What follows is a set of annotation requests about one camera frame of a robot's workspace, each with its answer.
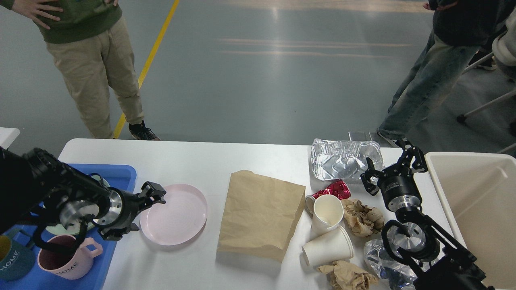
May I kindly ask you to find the chair leg with caster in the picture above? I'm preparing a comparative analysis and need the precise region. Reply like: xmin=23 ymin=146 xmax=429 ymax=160
xmin=456 ymin=52 xmax=516 ymax=124

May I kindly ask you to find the crumpled brown paper lower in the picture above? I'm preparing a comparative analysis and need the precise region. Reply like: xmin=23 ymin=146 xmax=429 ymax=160
xmin=317 ymin=260 xmax=379 ymax=290

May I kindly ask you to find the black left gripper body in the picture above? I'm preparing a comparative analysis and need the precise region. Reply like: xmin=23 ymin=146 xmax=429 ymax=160
xmin=92 ymin=189 xmax=140 ymax=242

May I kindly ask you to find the brown paper bag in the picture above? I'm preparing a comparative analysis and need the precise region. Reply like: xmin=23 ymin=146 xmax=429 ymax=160
xmin=217 ymin=170 xmax=306 ymax=262

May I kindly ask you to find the crumpled brown paper upper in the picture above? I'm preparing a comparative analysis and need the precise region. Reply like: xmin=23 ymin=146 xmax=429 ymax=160
xmin=341 ymin=199 xmax=385 ymax=237

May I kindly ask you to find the person in blue jeans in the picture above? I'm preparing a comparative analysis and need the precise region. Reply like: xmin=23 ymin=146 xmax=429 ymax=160
xmin=377 ymin=0 xmax=515 ymax=147

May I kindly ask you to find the blue plastic tray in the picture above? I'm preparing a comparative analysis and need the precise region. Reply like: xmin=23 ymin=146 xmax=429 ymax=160
xmin=0 ymin=164 xmax=137 ymax=290

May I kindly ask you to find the crumpled clear plastic bag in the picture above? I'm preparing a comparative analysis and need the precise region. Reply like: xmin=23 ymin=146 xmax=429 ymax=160
xmin=364 ymin=239 xmax=417 ymax=290

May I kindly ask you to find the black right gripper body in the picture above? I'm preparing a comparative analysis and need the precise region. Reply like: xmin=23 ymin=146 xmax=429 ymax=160
xmin=379 ymin=173 xmax=422 ymax=212

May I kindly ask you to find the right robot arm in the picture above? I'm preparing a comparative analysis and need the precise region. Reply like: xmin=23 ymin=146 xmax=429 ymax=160
xmin=360 ymin=139 xmax=493 ymax=290

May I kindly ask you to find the upright white paper cup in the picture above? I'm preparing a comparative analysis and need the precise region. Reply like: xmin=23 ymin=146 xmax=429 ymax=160
xmin=311 ymin=194 xmax=343 ymax=236

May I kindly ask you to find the pink plate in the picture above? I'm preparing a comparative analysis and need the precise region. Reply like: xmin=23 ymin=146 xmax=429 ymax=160
xmin=140 ymin=184 xmax=208 ymax=246

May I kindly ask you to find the person in green sweater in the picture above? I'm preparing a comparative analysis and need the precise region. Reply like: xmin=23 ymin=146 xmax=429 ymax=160
xmin=1 ymin=0 xmax=158 ymax=140

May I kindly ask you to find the teal mug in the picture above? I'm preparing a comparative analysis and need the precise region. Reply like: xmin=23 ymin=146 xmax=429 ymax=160
xmin=0 ymin=228 xmax=36 ymax=281

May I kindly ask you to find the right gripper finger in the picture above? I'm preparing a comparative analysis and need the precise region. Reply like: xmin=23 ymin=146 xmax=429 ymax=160
xmin=360 ymin=157 xmax=383 ymax=196
xmin=393 ymin=139 xmax=428 ymax=176

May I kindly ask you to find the crumpled brown paper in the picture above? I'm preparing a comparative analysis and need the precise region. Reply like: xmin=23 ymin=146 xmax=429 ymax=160
xmin=317 ymin=260 xmax=379 ymax=290
xmin=341 ymin=199 xmax=385 ymax=237

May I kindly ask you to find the pink mug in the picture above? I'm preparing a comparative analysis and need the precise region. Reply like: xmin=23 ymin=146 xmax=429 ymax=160
xmin=37 ymin=235 xmax=103 ymax=280

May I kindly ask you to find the aluminium foil tray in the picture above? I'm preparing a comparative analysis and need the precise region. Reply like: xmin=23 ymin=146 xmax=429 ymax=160
xmin=311 ymin=138 xmax=385 ymax=183

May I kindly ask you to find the green plate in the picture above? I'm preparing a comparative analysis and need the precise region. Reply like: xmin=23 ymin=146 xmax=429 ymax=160
xmin=45 ymin=173 xmax=110 ymax=235

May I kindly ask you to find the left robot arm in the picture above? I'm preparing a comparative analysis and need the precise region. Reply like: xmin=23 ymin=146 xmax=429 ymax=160
xmin=0 ymin=147 xmax=166 ymax=255

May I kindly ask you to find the white side table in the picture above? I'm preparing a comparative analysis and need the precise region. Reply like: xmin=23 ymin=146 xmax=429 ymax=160
xmin=0 ymin=127 xmax=20 ymax=149

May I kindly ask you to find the lying white paper cup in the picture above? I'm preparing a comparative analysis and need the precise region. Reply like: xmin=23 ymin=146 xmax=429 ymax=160
xmin=302 ymin=226 xmax=355 ymax=267

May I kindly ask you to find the beige plastic bin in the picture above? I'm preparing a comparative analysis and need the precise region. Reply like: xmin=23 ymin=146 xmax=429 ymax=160
xmin=425 ymin=152 xmax=516 ymax=290

